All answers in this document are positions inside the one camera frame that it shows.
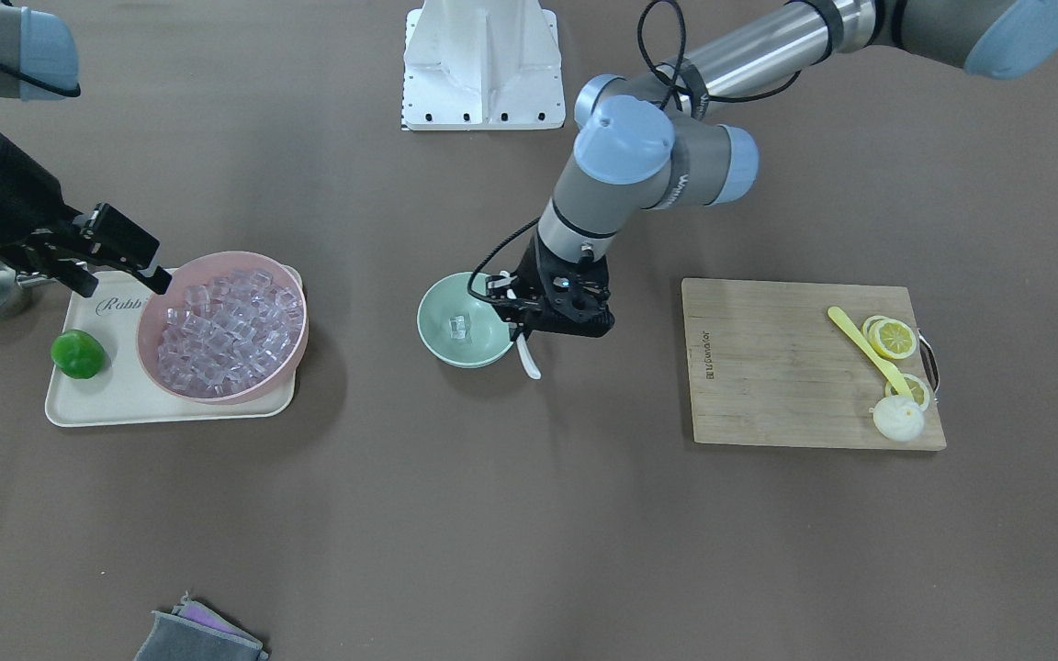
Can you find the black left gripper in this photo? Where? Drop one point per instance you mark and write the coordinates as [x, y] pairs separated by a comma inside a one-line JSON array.
[[530, 266]]

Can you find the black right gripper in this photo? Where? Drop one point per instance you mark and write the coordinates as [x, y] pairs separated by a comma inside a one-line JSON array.
[[16, 204]]

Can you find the white ceramic spoon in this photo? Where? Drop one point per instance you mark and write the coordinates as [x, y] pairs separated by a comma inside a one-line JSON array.
[[529, 365]]

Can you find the clear ice cube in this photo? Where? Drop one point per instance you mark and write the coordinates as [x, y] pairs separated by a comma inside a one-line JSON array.
[[459, 327]]

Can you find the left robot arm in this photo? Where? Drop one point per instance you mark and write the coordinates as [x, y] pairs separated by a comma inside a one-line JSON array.
[[645, 143]]

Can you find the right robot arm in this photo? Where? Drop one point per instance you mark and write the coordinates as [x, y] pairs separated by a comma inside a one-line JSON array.
[[38, 59]]

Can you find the light green bowl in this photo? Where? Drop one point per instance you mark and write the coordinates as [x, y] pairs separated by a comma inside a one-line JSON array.
[[489, 337]]

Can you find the pink bowl of ice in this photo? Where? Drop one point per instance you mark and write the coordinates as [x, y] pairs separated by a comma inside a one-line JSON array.
[[231, 328]]

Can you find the green pepper toy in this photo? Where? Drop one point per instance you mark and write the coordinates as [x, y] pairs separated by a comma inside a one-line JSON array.
[[78, 355]]

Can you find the cream plastic tray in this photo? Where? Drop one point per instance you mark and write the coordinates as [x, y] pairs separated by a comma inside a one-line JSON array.
[[122, 393]]

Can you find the wooden cutting board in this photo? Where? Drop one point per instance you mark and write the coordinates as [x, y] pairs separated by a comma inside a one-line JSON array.
[[768, 367]]

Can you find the yellow plastic knife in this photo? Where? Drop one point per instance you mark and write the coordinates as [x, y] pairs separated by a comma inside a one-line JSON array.
[[889, 371]]

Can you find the upper lemon slice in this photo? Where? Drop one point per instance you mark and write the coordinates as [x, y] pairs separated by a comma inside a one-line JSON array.
[[890, 338]]

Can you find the lemon slice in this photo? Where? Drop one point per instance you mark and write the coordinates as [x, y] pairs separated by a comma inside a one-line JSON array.
[[890, 338], [919, 390]]

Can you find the lower lemon slice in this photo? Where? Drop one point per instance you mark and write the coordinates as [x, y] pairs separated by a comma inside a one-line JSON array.
[[919, 390]]

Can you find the grey cleaning cloth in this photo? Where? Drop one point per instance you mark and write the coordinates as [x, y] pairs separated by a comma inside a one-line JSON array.
[[192, 630]]

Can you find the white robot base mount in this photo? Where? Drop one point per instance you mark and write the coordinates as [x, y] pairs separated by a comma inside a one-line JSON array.
[[481, 65]]

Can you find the metal cutting board handle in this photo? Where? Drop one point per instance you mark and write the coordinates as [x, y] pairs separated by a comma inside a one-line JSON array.
[[929, 361]]

